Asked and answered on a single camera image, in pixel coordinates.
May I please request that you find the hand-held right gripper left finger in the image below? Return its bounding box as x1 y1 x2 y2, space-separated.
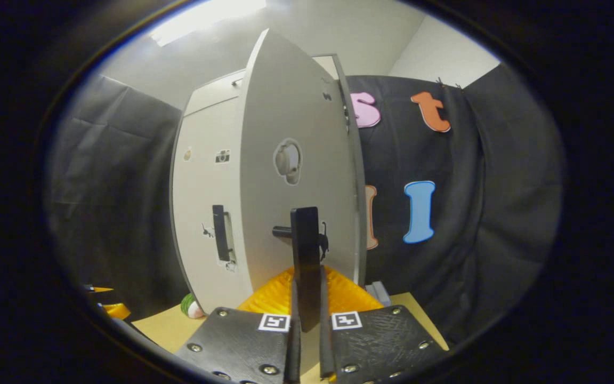
175 267 302 384

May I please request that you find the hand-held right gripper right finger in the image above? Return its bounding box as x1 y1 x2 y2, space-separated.
319 266 449 384

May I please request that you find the white door with camera sticker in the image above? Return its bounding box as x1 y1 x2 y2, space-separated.
171 95 254 315

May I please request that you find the white double-door shoe cabinet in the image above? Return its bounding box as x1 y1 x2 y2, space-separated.
169 53 369 316

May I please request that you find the watermelon slice toy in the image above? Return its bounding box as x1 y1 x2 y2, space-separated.
181 293 205 319

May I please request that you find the grey book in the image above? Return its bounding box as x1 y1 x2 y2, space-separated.
373 281 392 307

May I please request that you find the black backdrop cloth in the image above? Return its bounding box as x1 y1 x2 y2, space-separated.
46 63 563 347

